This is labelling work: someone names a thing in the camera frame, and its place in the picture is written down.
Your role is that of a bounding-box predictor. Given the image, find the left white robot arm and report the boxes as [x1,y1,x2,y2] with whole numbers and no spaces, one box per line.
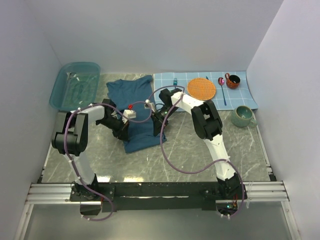
[51,99,136,201]

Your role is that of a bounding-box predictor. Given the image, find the blue fork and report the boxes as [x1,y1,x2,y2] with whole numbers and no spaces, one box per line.
[173,78,178,86]

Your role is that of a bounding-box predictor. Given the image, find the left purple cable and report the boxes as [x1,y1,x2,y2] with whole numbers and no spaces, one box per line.
[63,100,153,222]

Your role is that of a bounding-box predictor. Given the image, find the blue t shirt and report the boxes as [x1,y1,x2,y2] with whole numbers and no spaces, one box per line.
[106,75,167,154]

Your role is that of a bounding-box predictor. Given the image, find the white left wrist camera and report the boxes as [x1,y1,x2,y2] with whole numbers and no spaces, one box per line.
[122,104,137,124]

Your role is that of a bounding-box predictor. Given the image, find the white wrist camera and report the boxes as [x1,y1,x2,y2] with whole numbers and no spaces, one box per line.
[122,104,137,124]
[144,99,156,112]

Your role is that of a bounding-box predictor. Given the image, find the blue checked placemat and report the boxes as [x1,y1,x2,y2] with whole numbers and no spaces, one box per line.
[153,71,258,110]

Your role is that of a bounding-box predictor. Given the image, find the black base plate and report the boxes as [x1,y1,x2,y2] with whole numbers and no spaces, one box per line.
[69,181,248,212]

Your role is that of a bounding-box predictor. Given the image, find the iridescent spoon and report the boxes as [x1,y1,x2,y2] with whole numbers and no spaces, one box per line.
[218,77,227,106]

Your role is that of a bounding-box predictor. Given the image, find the purple cable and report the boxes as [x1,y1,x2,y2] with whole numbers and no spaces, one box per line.
[147,85,246,218]
[63,100,153,222]

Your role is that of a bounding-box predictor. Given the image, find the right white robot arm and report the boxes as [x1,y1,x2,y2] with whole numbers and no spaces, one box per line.
[151,86,245,199]

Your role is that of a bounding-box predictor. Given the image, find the green ceramic mug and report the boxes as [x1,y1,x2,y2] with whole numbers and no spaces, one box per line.
[230,105,257,128]

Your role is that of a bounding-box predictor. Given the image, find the orange woven round trivet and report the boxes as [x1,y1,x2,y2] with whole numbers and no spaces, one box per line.
[187,77,217,101]

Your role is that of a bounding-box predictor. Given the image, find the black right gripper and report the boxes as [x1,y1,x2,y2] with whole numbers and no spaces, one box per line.
[150,106,179,137]

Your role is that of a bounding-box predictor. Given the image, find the teal plastic bin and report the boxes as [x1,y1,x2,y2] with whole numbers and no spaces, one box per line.
[49,62,101,112]

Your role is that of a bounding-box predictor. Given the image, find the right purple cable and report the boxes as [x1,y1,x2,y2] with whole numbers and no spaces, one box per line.
[147,85,246,218]

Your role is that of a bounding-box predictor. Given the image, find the aluminium rail frame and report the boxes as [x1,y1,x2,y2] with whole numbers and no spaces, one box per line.
[14,110,301,240]

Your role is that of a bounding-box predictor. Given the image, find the orange black mug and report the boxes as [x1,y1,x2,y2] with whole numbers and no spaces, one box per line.
[225,73,241,89]

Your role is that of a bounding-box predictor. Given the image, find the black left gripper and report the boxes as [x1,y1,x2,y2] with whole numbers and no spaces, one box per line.
[96,116,130,143]

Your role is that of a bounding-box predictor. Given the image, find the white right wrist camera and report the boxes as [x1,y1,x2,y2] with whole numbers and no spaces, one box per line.
[144,99,156,112]

